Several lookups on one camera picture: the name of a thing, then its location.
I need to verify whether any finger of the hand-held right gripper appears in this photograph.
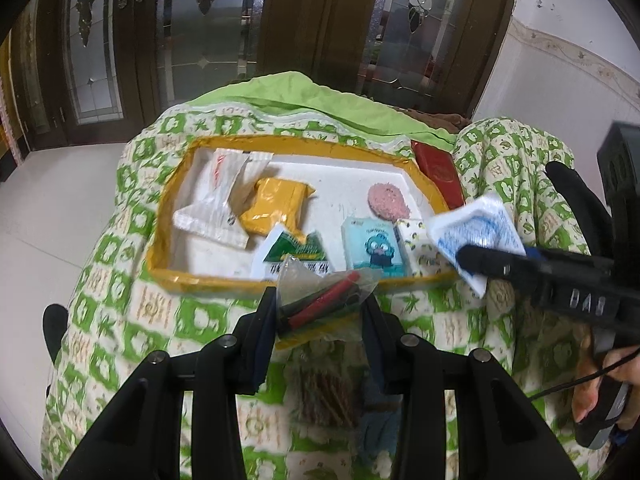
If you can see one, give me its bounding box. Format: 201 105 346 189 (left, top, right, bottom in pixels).
457 244 543 282
522 246 617 275

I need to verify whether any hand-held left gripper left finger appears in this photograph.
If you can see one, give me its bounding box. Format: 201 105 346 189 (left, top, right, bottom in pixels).
57 286 278 480

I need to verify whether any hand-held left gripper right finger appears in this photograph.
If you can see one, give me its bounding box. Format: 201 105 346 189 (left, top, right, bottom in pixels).
362 296 581 480

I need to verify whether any white blue-print desiccant packet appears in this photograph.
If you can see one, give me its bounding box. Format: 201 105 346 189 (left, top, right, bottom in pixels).
426 194 527 297

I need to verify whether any clear bag of red items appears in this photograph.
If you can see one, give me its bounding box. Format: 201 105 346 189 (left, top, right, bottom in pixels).
274 255 380 351

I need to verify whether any light blue tissue pack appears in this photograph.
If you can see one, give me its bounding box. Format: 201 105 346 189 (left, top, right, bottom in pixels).
341 217 408 278

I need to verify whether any green white medicine bag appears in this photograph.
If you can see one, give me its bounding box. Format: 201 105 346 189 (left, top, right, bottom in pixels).
251 224 326 282

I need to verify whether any yellow foil packet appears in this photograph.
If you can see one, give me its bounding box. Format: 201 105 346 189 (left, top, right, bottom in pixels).
239 176 317 241

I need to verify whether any yellow-taped white foam box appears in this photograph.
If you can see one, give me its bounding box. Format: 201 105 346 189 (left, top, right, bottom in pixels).
146 135 468 295

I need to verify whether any person's right hand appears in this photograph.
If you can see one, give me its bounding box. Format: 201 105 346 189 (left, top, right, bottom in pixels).
570 322 640 424

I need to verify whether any blue towel doll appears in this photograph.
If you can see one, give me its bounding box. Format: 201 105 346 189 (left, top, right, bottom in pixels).
357 360 406 461

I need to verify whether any black chair back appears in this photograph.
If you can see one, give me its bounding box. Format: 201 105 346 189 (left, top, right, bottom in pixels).
545 161 613 256

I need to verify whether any dotted white tissue pack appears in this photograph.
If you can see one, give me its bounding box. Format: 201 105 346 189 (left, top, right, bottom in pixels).
395 218 443 276

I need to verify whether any red box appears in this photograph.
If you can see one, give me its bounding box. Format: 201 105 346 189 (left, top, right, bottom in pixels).
411 141 466 210

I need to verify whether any green patterned blanket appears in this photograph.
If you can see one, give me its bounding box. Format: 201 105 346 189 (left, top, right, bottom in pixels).
40 71 616 480

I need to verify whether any pink round puff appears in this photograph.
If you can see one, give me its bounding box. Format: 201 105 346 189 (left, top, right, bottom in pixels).
367 182 408 221

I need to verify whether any white red-print packet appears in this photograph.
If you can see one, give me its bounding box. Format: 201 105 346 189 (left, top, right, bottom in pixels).
173 149 273 250

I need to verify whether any black chair part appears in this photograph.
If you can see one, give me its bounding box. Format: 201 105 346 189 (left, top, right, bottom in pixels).
42 304 70 361

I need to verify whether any wooden glass door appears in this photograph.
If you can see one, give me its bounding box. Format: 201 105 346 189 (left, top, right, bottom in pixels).
30 0 266 147
260 0 523 121

